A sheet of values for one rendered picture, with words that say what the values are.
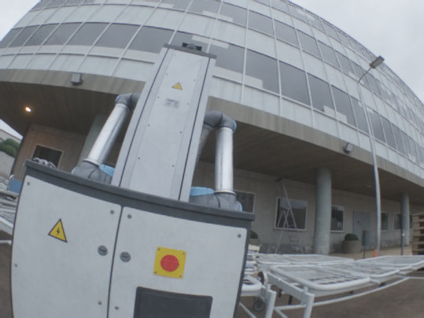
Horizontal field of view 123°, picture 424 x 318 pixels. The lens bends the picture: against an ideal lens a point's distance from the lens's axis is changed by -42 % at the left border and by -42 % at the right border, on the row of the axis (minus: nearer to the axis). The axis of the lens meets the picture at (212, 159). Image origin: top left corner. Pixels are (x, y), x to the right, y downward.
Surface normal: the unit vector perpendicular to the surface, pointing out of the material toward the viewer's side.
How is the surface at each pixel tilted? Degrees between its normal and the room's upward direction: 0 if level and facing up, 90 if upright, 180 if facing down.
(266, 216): 90
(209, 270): 90
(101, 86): 90
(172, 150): 90
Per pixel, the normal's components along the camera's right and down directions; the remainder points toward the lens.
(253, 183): 0.22, -0.31
